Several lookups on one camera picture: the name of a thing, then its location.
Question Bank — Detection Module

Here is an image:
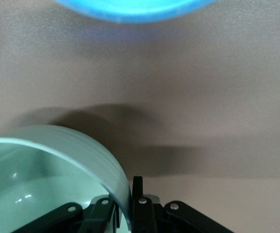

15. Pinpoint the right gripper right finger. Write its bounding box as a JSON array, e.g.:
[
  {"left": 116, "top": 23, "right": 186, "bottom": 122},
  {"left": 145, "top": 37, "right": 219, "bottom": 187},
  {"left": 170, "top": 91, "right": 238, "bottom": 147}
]
[{"left": 131, "top": 176, "right": 233, "bottom": 233}]

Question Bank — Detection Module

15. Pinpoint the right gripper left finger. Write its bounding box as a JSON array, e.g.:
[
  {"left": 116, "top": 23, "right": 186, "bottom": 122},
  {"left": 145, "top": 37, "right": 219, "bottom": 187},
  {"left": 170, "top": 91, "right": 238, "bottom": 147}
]
[{"left": 13, "top": 198, "right": 121, "bottom": 233}]

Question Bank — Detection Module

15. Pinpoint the light green bowl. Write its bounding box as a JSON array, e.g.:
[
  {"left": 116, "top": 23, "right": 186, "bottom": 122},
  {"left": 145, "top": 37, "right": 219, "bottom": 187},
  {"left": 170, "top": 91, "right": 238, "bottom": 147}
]
[{"left": 0, "top": 125, "right": 133, "bottom": 233}]

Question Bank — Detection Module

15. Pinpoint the brown table cloth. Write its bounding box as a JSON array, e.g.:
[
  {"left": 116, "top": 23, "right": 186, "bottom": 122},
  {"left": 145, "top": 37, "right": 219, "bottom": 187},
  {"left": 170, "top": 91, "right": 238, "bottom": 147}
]
[{"left": 0, "top": 0, "right": 280, "bottom": 233}]

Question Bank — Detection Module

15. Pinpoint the light blue cup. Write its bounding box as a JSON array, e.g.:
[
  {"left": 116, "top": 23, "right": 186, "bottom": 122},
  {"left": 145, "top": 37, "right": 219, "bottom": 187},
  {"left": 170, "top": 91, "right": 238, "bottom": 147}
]
[{"left": 53, "top": 0, "right": 218, "bottom": 24}]

